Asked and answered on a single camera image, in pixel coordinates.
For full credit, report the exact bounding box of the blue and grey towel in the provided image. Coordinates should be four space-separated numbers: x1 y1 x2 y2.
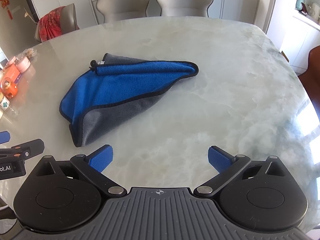
59 53 199 147

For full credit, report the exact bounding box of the orange toy pot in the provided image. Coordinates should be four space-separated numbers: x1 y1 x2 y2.
1 77 18 99

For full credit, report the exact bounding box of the orange box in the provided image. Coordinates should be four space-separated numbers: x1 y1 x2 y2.
2 64 22 84

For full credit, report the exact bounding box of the pink round container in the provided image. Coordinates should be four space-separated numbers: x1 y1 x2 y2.
15 56 30 73

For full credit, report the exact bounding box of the clear snack bag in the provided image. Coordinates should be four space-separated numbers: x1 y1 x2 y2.
22 48 37 61

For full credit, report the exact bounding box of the brown leather chair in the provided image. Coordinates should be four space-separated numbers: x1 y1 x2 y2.
298 46 320 118

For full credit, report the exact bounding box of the grey chair with cloth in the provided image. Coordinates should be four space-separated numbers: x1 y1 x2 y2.
34 3 78 42

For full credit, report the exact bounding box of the beige chair left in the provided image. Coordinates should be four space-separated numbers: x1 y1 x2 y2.
96 0 150 23

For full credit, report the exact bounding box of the teal vase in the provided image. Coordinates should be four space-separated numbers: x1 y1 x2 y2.
296 0 305 11

